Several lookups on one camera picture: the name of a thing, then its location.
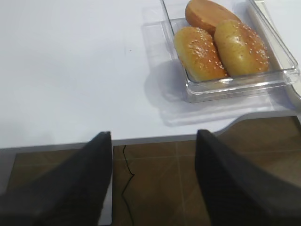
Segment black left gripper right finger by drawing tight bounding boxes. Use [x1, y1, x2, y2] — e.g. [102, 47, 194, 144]
[196, 130, 301, 226]

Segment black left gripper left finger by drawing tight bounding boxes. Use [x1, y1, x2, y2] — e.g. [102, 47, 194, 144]
[0, 132, 111, 226]

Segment right sesame top bun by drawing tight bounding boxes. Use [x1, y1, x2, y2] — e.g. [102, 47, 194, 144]
[214, 19, 269, 77]

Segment sesame bun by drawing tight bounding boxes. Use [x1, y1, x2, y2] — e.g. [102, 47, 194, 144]
[174, 26, 228, 82]
[214, 19, 269, 77]

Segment clear plastic bun container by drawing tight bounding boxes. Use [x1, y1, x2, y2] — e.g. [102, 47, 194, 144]
[143, 0, 301, 105]

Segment left sesame top bun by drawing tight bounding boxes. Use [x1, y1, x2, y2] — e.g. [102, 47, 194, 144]
[174, 26, 228, 82]

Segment plain bottom bun in container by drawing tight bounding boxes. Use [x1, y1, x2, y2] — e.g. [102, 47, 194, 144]
[185, 0, 241, 36]

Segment thin black floor cable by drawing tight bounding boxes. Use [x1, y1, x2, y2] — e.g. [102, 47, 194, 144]
[121, 145, 135, 226]

